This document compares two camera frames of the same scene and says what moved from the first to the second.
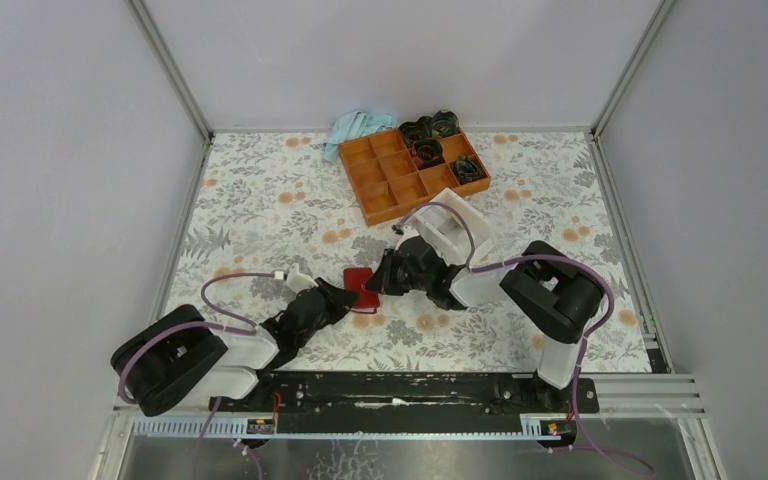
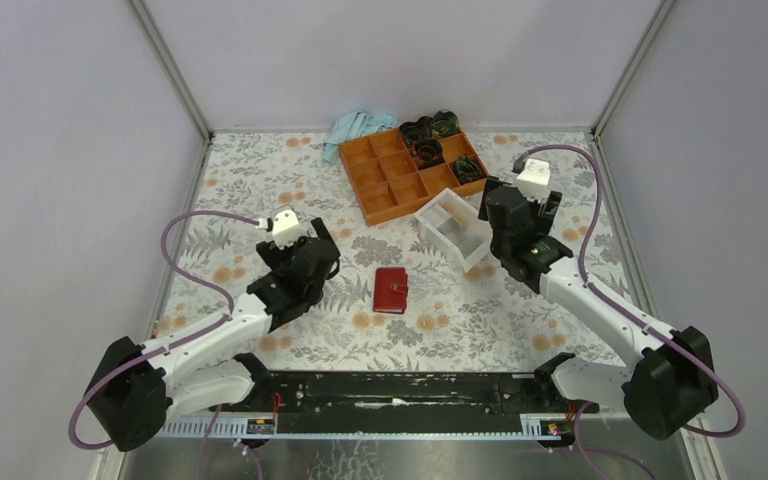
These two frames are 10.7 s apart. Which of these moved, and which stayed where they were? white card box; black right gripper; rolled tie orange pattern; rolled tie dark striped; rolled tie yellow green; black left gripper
Moved: black left gripper; black right gripper
Stayed: rolled tie dark striped; rolled tie orange pattern; white card box; rolled tie yellow green
